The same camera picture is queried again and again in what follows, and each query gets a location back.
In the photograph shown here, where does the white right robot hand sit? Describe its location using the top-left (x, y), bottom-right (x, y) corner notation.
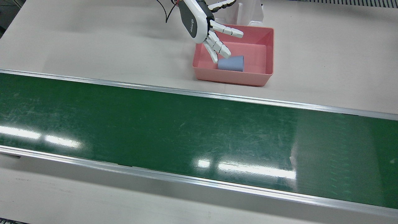
top-left (177, 0), bottom-right (244, 64)

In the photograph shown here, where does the blue cup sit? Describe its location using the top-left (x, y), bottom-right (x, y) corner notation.
top-left (217, 55), bottom-right (245, 72)

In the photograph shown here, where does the pink plastic box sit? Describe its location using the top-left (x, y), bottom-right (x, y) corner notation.
top-left (192, 24), bottom-right (275, 87)

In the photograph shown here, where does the green conveyor belt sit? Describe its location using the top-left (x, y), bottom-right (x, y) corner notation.
top-left (0, 69), bottom-right (398, 218)

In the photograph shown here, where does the metal roller rack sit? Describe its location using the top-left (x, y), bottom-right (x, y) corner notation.
top-left (289, 0), bottom-right (398, 8)

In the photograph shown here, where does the black cable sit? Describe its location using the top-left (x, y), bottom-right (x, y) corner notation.
top-left (155, 0), bottom-right (180, 24)

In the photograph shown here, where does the white base bracket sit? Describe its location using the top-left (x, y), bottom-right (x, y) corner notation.
top-left (235, 0), bottom-right (265, 28)

